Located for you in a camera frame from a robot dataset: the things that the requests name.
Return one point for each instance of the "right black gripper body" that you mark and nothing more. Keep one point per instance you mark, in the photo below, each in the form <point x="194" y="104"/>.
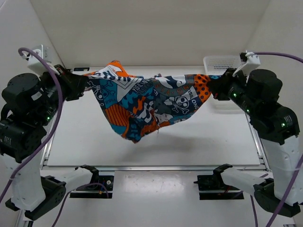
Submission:
<point x="227" y="82"/>

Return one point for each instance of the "colourful patterned shorts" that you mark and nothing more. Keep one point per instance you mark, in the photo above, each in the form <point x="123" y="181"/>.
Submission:
<point x="136" y="106"/>

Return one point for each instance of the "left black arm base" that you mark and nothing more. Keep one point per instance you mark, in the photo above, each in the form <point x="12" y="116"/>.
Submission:
<point x="100" y="186"/>

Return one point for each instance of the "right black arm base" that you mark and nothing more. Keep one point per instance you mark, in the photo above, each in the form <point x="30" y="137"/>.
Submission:
<point x="212" y="187"/>

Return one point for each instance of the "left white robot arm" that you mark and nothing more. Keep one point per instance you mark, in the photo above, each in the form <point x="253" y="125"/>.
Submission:
<point x="31" y="103"/>

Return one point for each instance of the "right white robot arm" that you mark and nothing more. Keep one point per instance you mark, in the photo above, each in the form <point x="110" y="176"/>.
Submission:
<point x="278" y="129"/>

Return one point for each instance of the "white perforated plastic basket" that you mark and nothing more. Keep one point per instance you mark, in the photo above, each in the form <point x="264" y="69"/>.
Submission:
<point x="217" y="65"/>

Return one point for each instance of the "small black corner label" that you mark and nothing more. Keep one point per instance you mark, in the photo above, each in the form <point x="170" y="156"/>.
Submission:
<point x="81" y="69"/>

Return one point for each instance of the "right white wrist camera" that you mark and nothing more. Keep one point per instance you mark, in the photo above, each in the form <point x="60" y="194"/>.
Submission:
<point x="251" y="61"/>

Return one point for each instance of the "left aluminium side rail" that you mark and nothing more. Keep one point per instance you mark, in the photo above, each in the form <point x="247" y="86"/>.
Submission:
<point x="46" y="152"/>

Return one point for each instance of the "aluminium side rail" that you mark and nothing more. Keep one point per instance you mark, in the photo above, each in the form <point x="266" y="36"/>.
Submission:
<point x="46" y="152"/>
<point x="259" y="146"/>

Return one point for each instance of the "aluminium front rail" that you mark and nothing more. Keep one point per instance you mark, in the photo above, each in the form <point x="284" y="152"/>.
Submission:
<point x="260" y="167"/>

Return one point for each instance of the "right aluminium side rail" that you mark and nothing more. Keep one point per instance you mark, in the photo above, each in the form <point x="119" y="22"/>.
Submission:
<point x="259" y="146"/>

